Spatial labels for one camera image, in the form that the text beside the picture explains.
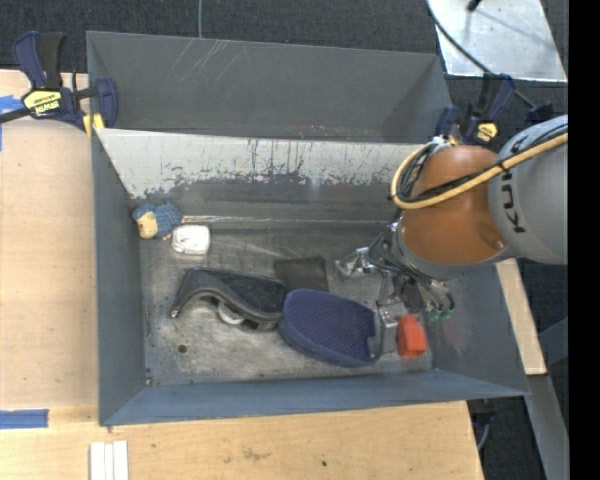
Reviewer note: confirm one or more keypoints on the blue oval fabric case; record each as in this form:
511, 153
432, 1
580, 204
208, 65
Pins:
325, 325

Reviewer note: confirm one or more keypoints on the white crumpled cloth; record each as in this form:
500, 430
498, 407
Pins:
191, 239

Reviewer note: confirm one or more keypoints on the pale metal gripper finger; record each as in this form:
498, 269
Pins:
387, 335

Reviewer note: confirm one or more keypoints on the red-orange block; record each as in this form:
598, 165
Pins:
411, 337

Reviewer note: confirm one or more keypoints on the blue and tan knitted toy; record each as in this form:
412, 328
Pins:
161, 218

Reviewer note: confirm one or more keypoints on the grey metal bin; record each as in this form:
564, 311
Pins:
230, 88

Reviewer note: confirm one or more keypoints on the dark grey flat square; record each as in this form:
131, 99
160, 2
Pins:
302, 274

